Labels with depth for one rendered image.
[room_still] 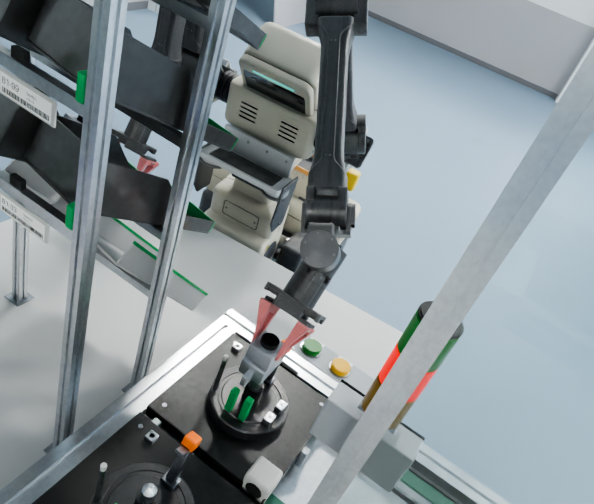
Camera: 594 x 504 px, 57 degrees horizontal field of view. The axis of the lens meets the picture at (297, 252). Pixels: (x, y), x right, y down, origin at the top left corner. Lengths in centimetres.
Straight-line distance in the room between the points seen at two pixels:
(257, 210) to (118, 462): 93
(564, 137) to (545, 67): 929
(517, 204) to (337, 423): 36
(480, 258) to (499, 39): 926
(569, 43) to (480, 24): 135
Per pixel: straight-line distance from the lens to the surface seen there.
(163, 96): 71
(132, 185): 76
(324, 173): 88
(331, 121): 92
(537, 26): 966
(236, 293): 134
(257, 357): 87
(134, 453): 90
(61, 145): 77
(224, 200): 165
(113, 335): 118
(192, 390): 97
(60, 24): 71
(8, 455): 102
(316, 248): 78
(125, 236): 102
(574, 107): 44
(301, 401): 102
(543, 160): 45
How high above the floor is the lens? 173
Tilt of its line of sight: 34 degrees down
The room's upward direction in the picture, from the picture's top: 22 degrees clockwise
